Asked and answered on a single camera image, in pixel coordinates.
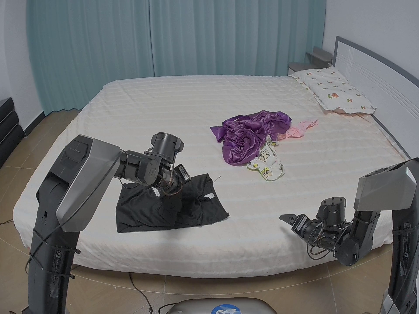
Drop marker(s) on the pink garment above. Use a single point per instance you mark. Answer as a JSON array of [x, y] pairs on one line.
[[296, 131]]

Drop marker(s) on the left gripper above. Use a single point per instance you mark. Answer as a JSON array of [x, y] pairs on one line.
[[178, 178]]

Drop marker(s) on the white printed garment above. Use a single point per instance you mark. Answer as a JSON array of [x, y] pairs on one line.
[[266, 164]]

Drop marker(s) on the white printed pillow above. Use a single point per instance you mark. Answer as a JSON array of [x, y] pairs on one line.
[[337, 90]]

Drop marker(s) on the bed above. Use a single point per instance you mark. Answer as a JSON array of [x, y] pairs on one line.
[[163, 110]]

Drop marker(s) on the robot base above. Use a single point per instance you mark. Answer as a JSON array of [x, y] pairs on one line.
[[219, 307]]

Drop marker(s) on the blue-green curtain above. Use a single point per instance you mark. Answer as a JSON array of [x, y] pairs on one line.
[[163, 28]]

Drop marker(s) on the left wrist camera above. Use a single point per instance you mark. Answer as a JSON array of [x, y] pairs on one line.
[[179, 145]]

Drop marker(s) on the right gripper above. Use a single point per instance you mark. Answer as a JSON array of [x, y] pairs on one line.
[[302, 226]]

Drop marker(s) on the black chest of drawers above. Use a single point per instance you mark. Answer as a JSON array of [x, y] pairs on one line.
[[9, 132]]

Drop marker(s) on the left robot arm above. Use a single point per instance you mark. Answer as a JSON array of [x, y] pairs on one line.
[[78, 175]]

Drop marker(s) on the black T-shirt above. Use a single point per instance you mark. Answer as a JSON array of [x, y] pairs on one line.
[[147, 214]]

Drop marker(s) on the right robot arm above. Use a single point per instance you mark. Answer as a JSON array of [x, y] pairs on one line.
[[383, 191]]

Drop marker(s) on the purple satin garment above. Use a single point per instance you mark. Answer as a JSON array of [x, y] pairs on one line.
[[245, 139]]

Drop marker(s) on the grey bedside table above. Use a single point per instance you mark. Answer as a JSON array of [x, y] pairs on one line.
[[309, 64]]

